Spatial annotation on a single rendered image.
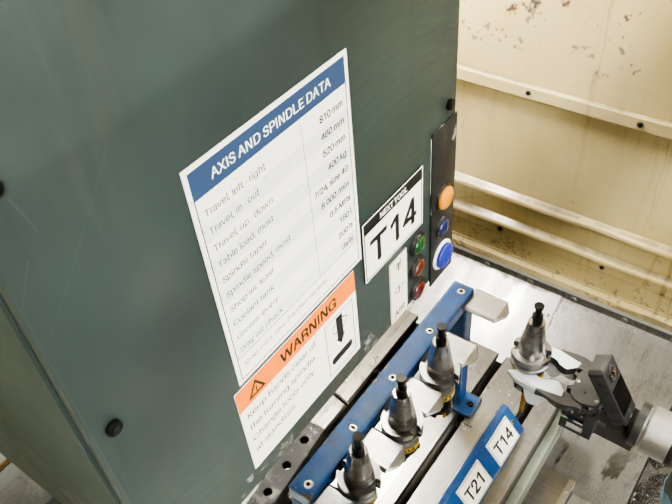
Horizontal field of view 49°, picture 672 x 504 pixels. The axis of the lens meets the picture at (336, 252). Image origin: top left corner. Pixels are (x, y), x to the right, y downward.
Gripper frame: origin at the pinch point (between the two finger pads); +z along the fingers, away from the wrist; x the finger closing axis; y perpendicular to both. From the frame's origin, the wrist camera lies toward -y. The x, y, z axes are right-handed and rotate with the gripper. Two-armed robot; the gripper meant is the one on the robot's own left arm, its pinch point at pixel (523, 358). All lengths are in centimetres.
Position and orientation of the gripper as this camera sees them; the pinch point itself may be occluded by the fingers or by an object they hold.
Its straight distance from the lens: 123.1
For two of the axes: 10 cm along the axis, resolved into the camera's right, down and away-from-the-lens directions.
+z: -8.1, -3.8, 4.5
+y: 0.5, 7.2, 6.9
